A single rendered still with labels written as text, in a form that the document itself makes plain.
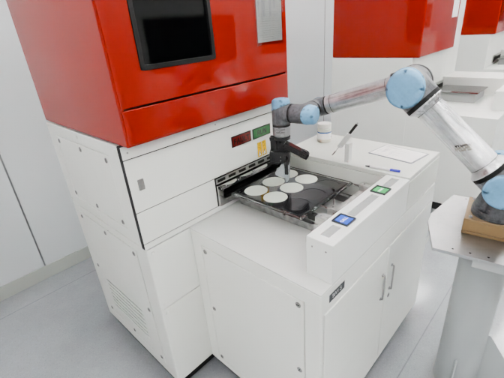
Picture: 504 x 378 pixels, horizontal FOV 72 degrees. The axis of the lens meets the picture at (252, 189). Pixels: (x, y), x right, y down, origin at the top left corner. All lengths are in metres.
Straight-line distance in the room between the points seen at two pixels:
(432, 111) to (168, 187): 0.92
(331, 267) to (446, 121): 0.56
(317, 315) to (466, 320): 0.73
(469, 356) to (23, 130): 2.67
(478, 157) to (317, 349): 0.77
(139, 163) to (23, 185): 1.55
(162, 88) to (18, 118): 1.56
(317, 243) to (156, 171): 0.61
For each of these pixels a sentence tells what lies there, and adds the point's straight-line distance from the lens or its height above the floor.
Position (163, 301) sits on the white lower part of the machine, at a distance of 1.51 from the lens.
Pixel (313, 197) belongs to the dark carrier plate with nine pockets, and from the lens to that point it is 1.40.
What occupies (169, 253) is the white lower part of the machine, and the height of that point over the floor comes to 0.75.
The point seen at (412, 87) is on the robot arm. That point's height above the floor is 1.34.
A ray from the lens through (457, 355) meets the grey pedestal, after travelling 1.81.
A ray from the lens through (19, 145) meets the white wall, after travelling 2.64.
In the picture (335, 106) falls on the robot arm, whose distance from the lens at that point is 1.43.
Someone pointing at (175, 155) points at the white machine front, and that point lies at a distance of 1.30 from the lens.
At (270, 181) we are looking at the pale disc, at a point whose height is 0.90.
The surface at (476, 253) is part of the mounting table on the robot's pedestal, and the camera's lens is 1.35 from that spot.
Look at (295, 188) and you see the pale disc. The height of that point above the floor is 0.90.
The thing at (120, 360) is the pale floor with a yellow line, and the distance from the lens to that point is 2.15.
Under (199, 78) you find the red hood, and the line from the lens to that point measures 1.27.
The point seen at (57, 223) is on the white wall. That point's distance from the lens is 2.84.
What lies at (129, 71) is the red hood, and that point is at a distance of 1.13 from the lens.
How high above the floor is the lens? 1.54
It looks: 25 degrees down
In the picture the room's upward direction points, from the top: 5 degrees counter-clockwise
